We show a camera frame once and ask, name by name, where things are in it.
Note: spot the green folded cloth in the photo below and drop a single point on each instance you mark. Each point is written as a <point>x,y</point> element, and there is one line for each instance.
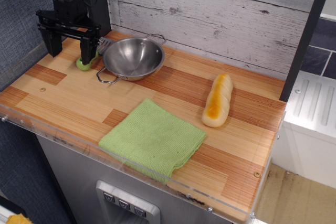
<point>153,141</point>

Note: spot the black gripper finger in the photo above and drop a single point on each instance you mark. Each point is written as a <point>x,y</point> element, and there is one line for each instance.
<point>52,40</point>
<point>88,47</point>

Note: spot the toy bread loaf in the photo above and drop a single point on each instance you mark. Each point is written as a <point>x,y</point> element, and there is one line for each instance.
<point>217,105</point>

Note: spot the stainless steel pot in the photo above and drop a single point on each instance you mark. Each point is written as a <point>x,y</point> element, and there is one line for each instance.
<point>133,58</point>

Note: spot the yellow object in corner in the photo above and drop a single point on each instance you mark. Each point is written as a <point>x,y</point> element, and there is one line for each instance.
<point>18,219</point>

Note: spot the grey toy kitchen cabinet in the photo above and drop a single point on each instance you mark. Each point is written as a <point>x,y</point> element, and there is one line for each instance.
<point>118,192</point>

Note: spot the silver button panel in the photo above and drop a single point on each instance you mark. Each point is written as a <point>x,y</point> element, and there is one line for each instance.
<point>119,206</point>

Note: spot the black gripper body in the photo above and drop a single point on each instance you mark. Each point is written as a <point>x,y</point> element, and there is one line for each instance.
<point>69,18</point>

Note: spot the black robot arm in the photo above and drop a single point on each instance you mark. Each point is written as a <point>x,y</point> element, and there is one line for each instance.
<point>70,19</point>

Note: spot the dark frame post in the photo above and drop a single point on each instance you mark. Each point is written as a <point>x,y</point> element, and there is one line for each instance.
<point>99,13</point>
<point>303,45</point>

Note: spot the dark right frame post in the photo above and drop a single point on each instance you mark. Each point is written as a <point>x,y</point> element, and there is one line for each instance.
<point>303,45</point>

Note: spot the green handled grey spatula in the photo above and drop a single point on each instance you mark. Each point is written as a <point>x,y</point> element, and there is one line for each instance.
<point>102,46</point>

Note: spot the white toy sink unit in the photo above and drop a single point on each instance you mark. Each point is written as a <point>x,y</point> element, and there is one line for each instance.
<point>305,143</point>

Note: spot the clear acrylic edge guard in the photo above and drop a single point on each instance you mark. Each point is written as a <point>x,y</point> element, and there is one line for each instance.
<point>126,163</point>

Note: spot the dark left frame post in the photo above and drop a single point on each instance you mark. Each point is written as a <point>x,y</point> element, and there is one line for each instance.
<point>99,13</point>

